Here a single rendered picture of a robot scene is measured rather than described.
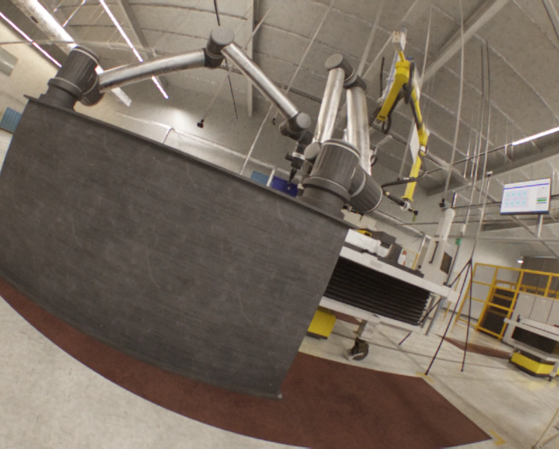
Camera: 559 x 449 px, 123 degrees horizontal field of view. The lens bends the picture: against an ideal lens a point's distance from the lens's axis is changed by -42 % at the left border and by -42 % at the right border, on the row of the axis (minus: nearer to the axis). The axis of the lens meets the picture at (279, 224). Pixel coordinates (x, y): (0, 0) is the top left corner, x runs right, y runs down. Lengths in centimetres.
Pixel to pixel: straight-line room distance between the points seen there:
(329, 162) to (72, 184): 115
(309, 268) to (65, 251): 108
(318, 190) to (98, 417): 121
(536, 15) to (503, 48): 214
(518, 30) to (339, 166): 1069
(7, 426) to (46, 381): 25
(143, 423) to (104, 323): 50
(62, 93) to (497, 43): 1175
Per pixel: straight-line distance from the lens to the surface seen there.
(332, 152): 120
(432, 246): 498
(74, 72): 155
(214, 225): 102
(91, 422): 94
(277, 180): 176
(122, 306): 119
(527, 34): 1153
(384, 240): 227
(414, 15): 307
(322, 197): 113
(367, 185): 134
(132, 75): 177
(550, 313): 1033
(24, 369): 108
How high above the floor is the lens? 74
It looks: 2 degrees up
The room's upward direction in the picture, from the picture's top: 22 degrees clockwise
